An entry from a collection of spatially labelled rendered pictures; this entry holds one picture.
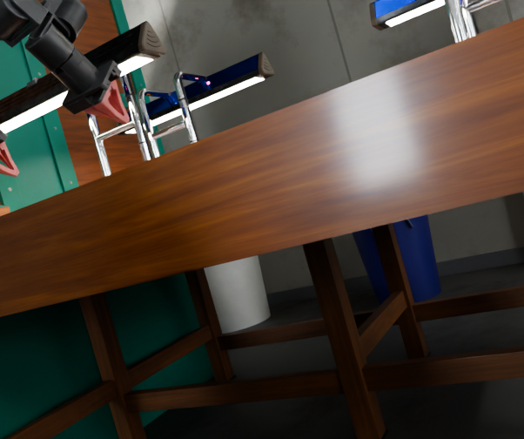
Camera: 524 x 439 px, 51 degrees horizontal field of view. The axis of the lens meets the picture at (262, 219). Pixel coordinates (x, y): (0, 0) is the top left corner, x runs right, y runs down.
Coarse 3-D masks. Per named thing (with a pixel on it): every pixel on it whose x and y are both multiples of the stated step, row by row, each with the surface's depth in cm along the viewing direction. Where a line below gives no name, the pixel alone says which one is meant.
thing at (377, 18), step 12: (384, 0) 151; (396, 0) 149; (408, 0) 147; (420, 0) 145; (432, 0) 143; (372, 12) 152; (384, 12) 150; (396, 12) 148; (408, 12) 147; (372, 24) 151; (384, 24) 152
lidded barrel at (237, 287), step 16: (256, 256) 340; (208, 272) 326; (224, 272) 325; (240, 272) 327; (256, 272) 336; (224, 288) 325; (240, 288) 327; (256, 288) 333; (224, 304) 327; (240, 304) 327; (256, 304) 331; (224, 320) 328; (240, 320) 327; (256, 320) 330
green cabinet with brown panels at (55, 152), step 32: (96, 0) 233; (96, 32) 228; (0, 64) 183; (32, 64) 193; (0, 96) 180; (32, 128) 188; (64, 128) 201; (0, 160) 173; (32, 160) 185; (64, 160) 196; (96, 160) 211; (128, 160) 226; (0, 192) 171; (32, 192) 182
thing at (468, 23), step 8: (464, 0) 128; (480, 0) 127; (488, 0) 126; (496, 0) 125; (464, 8) 128; (472, 8) 128; (480, 8) 127; (464, 16) 128; (464, 24) 129; (472, 24) 128; (472, 32) 128
